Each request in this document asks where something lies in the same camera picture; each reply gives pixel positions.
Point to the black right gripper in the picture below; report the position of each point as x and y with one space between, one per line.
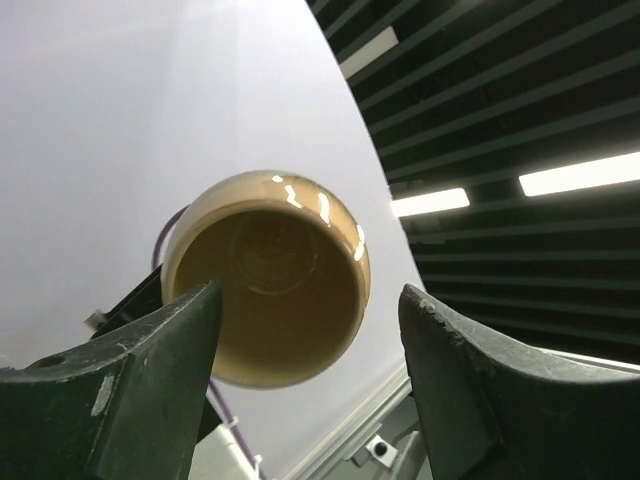
144 299

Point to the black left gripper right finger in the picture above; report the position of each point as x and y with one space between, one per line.
492 407

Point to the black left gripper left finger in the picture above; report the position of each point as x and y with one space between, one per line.
125 405

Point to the brown ceramic mug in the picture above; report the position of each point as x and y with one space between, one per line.
294 270

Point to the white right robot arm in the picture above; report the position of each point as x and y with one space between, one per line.
218 454

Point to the ceiling light panels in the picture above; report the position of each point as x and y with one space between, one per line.
476 102

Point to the aluminium frame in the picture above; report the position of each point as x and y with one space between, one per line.
352 433

